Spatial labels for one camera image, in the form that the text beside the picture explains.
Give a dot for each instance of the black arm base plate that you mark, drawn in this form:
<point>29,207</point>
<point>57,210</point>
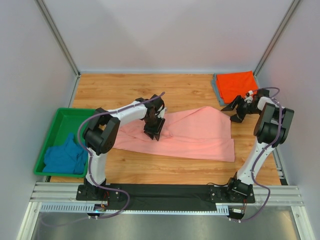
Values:
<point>218,194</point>

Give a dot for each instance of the white slotted cable duct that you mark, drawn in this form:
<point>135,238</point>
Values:
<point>90,208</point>

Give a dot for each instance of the aluminium frame rail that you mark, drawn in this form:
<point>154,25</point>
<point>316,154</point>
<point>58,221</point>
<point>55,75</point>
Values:
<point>280,195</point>

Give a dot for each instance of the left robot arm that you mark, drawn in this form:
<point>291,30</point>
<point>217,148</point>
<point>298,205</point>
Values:
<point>102,129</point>

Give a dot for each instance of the folded grey t-shirt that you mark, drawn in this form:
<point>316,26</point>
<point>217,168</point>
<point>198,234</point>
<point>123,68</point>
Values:
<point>216,91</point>

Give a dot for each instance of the blue t-shirt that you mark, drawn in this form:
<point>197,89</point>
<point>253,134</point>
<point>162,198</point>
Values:
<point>68,158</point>

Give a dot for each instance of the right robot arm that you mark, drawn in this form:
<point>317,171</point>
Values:
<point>272,129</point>

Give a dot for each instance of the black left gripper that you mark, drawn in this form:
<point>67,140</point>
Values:
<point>154,127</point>

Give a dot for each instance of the pink t-shirt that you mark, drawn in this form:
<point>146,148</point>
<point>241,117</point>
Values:
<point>202,133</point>

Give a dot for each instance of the folded orange t-shirt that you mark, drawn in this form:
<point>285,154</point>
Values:
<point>231,85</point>

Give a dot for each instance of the green plastic tray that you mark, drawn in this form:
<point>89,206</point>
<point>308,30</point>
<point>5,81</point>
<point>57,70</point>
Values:
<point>65,121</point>

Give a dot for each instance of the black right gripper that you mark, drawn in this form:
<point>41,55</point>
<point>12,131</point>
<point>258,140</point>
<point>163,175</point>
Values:
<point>241,108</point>

